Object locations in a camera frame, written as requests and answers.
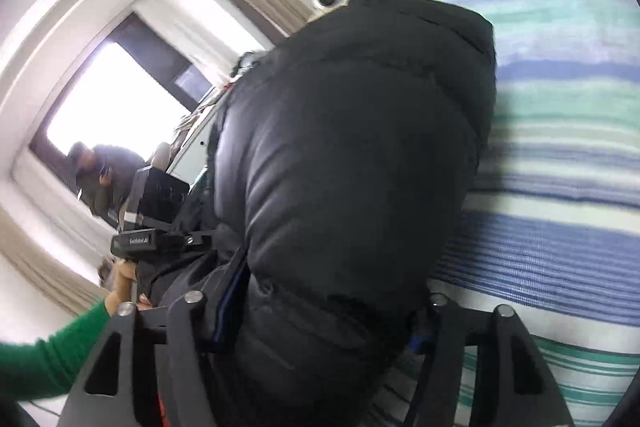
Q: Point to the dark clothes pile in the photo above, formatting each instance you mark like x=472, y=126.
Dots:
x=247, y=64

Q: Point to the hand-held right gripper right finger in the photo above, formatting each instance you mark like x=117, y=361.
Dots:
x=440, y=332

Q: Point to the white window bench cabinet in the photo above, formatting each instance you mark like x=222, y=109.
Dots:
x=192, y=157

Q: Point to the black puffer jacket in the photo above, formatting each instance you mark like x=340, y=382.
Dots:
x=340, y=157

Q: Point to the bed with striped sheet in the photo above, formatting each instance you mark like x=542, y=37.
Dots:
x=560, y=107

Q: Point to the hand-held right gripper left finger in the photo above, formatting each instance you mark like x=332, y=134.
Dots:
x=230, y=302

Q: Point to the person's left forearm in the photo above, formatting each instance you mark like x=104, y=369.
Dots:
x=50, y=357

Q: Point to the window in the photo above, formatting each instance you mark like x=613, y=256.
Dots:
x=115, y=97

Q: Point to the person's left hand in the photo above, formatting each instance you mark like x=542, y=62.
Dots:
x=120, y=287

